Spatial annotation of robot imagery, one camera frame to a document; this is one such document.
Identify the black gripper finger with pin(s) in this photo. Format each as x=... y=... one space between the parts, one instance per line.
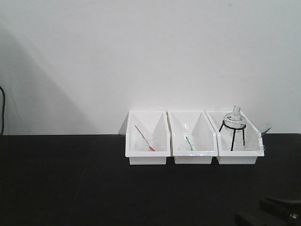
x=280 y=207
x=244 y=219

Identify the right white storage bin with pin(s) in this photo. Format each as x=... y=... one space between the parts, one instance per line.
x=242 y=153

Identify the white storage bin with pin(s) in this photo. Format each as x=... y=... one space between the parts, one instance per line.
x=136 y=149
x=242 y=153
x=194 y=124

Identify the green tipped stirring stick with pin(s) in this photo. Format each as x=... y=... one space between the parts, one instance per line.
x=190 y=143

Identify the middle white storage bin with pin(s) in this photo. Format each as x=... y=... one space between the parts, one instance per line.
x=194 y=124

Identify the small clear cup middle bin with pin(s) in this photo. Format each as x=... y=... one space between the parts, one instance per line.
x=196 y=143

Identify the small clear cup bin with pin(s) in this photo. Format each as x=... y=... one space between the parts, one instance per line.
x=196 y=143
x=151 y=137

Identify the clear glass flask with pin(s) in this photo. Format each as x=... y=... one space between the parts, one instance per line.
x=234 y=119

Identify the red tipped stirring stick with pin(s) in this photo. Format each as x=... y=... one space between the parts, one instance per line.
x=147 y=142

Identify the left white storage bin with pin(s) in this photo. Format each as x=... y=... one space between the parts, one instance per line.
x=136 y=149

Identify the small clear cup left bin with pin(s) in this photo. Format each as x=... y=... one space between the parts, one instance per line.
x=151 y=137

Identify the black wire tripod stand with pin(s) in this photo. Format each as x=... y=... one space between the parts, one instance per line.
x=233 y=139

